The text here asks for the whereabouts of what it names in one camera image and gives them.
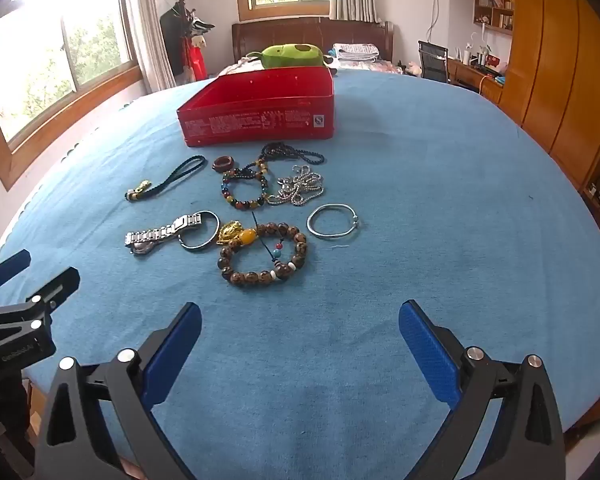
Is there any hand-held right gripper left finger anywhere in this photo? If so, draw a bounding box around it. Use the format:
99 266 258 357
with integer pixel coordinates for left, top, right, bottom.
34 302 202 480

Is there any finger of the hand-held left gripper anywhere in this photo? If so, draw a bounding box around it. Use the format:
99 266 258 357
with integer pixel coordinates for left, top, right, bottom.
30 266 81 318
0 249 32 311

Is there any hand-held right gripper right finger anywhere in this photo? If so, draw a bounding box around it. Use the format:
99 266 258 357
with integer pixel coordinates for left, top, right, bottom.
398 300 567 480

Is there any silver metal wristwatch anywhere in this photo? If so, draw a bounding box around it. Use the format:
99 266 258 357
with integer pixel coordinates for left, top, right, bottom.
125 213 203 256

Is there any plain dark silver bangle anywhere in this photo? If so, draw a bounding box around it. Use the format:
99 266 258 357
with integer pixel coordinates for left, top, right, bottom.
178 210 222 251

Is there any black cord bracelet gold charm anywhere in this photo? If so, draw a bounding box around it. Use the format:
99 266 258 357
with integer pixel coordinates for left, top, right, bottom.
125 155 207 203

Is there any gold pendant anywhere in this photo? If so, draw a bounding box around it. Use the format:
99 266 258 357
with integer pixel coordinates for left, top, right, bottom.
216 219 242 247

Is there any brown bead bracelet yellow bead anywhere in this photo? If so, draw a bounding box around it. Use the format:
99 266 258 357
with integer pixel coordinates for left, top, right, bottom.
217 211 309 288

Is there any multicoloured bead bracelet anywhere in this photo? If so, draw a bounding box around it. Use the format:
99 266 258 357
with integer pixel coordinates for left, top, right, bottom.
221 158 272 209

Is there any black bead necklace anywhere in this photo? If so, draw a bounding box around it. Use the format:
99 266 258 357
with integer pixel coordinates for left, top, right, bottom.
232 143 326 181

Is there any red rectangular box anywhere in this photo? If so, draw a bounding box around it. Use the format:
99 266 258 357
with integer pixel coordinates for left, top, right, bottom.
176 66 336 148

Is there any silver bangle with clasp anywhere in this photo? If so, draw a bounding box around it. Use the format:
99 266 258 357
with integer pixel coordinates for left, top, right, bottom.
307 203 363 239

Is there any blue cloth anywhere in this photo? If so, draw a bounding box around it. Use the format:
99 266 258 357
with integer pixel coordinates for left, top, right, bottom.
0 67 600 480

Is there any large wooden framed window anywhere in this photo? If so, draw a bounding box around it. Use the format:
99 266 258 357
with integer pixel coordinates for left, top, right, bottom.
0 0 146 191

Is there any red hanging bag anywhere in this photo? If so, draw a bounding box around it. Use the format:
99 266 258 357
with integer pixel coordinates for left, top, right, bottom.
182 35 208 83

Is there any black hanging garment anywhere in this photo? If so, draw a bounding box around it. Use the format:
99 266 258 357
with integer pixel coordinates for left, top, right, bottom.
160 5 191 86

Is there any floral bedding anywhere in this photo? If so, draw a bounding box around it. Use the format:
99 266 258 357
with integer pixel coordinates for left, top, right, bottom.
219 57 262 79

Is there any wooden desk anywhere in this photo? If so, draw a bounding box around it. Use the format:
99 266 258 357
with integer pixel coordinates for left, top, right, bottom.
447 57 506 101

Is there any black office chair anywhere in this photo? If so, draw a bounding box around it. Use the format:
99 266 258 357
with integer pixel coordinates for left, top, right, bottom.
418 40 450 83

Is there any folded blanket stack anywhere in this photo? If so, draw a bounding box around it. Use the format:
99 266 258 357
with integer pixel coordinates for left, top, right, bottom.
332 42 381 62

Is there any wooden wardrobe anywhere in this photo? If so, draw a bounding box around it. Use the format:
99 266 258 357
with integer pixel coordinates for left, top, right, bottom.
450 0 600 201

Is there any green plush toy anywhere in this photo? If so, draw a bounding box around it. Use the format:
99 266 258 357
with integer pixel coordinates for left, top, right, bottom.
245 43 326 69

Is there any wooden bed headboard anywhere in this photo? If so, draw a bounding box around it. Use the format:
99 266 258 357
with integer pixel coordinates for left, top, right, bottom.
231 16 396 63

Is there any silver chain necklace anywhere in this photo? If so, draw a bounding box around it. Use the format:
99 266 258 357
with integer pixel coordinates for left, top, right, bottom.
266 164 326 207

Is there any wall bookshelf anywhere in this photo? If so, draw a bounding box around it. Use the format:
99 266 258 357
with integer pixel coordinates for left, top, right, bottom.
474 0 516 36

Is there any white wall cable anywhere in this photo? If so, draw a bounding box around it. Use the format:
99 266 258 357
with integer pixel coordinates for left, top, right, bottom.
428 0 442 42

